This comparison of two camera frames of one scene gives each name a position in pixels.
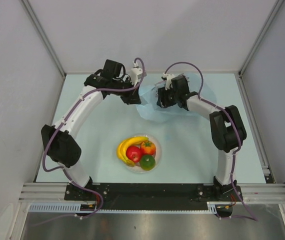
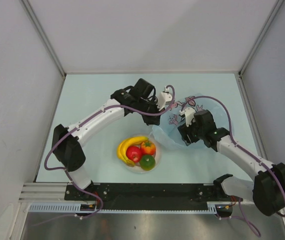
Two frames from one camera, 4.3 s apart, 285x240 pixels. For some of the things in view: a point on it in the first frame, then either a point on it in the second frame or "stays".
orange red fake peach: x=147 y=148 stays
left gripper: x=133 y=97 to x=153 y=120
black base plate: x=151 y=195 stays
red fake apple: x=133 y=154 stays
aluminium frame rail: x=256 y=193 stays
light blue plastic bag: x=148 y=110 to x=166 y=136
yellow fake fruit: x=122 y=147 stays
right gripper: x=162 y=93 to x=184 y=131
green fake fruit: x=147 y=162 stays
